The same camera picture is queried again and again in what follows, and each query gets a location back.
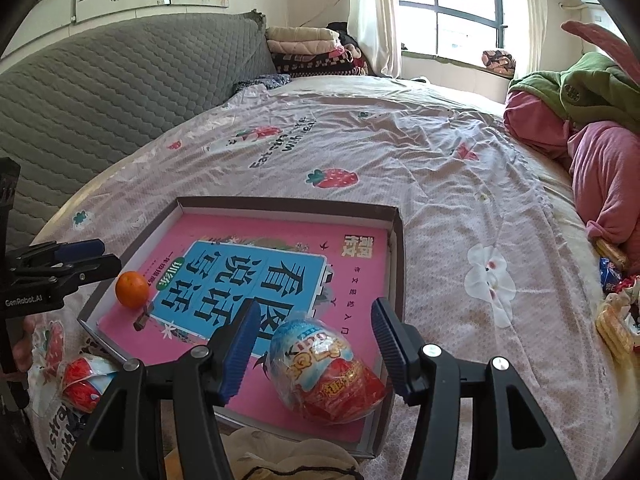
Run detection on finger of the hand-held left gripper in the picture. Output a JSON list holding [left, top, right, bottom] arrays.
[[47, 254, 123, 287], [50, 239, 106, 266]]

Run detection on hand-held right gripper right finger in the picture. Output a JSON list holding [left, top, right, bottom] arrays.
[[370, 297, 591, 480]]

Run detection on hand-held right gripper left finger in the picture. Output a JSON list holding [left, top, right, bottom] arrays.
[[55, 301, 263, 480]]

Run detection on large egg toy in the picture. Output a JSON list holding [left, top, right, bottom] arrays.
[[270, 306, 387, 423]]

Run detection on beige drawstring bag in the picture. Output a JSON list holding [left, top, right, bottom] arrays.
[[165, 425, 366, 480]]

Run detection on grey cardboard box lid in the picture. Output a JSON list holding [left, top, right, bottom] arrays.
[[77, 196, 405, 460]]

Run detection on person's left hand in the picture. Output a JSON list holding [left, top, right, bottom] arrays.
[[11, 316, 36, 375]]

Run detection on orange tangerine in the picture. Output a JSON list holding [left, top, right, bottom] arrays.
[[115, 271, 151, 308]]

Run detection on pink book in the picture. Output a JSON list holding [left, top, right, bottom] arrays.
[[97, 212, 391, 443]]

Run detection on small wrapped egg toy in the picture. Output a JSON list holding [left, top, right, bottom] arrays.
[[57, 353, 121, 413]]

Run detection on grey quilted headboard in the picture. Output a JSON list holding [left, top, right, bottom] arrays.
[[0, 10, 277, 251]]

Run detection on strawberry print bedsheet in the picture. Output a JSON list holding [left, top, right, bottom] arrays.
[[30, 75, 637, 480]]

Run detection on yellow wafer packs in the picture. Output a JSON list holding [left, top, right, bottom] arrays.
[[596, 304, 637, 362]]

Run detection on yellow snack packet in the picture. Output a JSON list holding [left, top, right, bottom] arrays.
[[595, 237, 629, 269]]

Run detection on red white snack wrapper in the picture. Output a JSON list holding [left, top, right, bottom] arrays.
[[612, 275, 640, 312]]

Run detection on blue patterned cloth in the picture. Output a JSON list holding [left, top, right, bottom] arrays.
[[234, 74, 292, 97]]

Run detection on dark pink fleece garment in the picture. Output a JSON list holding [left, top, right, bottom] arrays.
[[503, 90, 577, 172]]

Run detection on folded blankets stack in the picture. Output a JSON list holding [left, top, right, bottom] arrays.
[[270, 46, 368, 78]]

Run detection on floral cloth bundle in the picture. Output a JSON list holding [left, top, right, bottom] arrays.
[[481, 49, 516, 79]]

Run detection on cream folded blanket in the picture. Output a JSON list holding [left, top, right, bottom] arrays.
[[266, 26, 342, 54]]

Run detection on green jacket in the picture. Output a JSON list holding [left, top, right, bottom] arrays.
[[509, 51, 640, 136]]

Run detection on white curtain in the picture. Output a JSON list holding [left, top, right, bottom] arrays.
[[346, 0, 404, 79]]

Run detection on window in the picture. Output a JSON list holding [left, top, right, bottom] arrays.
[[397, 0, 512, 61]]

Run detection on pink fabric strip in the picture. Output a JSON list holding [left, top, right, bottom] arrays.
[[561, 20, 640, 86]]

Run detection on white air conditioner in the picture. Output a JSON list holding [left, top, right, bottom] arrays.
[[559, 0, 617, 27]]

